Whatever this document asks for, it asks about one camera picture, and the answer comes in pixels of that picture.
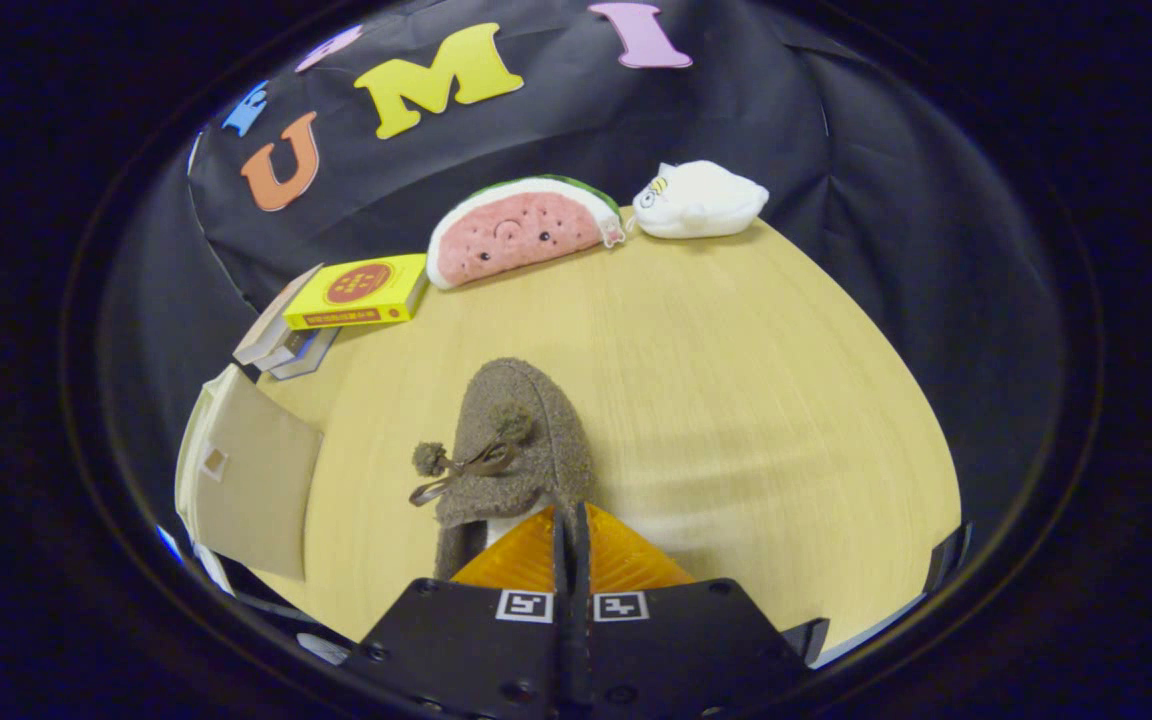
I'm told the black backdrop cloth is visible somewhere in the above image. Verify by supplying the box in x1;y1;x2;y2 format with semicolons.
101;0;1067;561

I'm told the brown fuzzy shoe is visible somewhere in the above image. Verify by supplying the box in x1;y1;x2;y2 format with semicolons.
410;357;597;581

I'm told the watermelon slice plush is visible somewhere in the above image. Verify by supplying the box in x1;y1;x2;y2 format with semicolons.
426;175;627;291

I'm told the cream storage box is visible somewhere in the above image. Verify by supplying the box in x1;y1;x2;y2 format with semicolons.
174;363;325;583

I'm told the white plush toy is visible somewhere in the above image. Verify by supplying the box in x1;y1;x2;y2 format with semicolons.
631;160;770;240

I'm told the yellow book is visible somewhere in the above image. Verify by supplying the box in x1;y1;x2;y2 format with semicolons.
283;253;429;331

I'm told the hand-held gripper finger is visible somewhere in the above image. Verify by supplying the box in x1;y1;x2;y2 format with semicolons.
346;505;577;720
572;503;815;720

